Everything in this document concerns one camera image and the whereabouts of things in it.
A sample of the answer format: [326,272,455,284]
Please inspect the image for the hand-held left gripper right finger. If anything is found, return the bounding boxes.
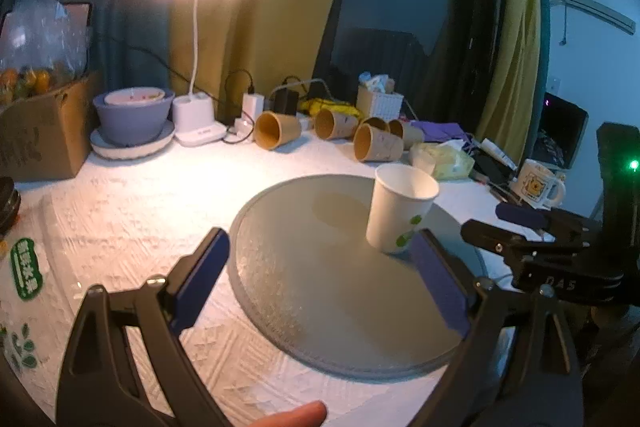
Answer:
[411,229,585,427]

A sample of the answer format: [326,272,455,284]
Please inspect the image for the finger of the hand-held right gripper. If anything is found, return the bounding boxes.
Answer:
[459,219,591,275]
[495,202,603,238]

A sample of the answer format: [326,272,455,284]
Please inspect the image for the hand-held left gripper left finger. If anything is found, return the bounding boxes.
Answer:
[56,227,231,427]

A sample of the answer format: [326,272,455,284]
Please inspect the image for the white paper cup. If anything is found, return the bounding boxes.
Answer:
[365,163,441,255]

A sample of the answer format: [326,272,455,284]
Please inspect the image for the person's left hand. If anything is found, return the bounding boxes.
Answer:
[226,400,329,427]

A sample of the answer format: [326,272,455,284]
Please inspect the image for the white cartoon mug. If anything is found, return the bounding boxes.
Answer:
[513,158,567,210]

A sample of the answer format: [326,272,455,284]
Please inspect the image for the black phone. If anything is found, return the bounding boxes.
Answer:
[472,151,512,184]

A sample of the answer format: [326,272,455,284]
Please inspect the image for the white tube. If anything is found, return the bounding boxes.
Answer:
[479,137,519,171]

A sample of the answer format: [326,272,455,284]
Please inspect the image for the pale yellow wipes packet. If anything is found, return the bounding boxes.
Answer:
[408,141,476,182]

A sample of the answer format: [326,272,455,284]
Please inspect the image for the laptop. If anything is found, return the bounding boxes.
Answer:
[529,92,590,170]

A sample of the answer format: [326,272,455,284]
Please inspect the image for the round frosted glass plate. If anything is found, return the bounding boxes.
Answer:
[227,174,489,379]

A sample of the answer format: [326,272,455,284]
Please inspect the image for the purple cloth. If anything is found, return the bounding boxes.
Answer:
[410,119,482,154]

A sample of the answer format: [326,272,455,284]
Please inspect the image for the white round plate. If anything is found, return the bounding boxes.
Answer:
[89,119,177,162]

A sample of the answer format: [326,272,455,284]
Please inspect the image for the green label plastic bag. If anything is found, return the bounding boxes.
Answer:
[0,196,68,375]

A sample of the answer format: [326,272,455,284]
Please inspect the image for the purple bowl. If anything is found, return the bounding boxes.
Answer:
[92,86,176,147]

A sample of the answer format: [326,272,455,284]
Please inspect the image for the white woven basket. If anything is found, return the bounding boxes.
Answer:
[355,74,405,122]

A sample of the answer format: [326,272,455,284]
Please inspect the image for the yellow curtain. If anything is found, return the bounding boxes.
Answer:
[474,0,544,154]
[169,0,362,108]

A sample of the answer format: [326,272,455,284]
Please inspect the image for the white charger plug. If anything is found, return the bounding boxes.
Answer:
[242,92,265,118]

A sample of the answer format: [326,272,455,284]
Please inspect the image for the black power adapter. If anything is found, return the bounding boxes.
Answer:
[272,87,300,116]

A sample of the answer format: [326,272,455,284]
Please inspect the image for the dark round lid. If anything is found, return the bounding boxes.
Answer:
[0,176,22,236]

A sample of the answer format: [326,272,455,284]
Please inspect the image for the cardboard box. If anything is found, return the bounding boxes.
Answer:
[0,71,102,184]

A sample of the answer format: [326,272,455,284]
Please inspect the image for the white air conditioner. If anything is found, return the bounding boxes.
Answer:
[547,0,637,36]

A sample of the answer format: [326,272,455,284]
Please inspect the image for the clear bag of oranges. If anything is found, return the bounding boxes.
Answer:
[0,0,94,106]

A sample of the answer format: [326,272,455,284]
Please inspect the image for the black cable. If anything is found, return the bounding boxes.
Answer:
[89,39,256,118]

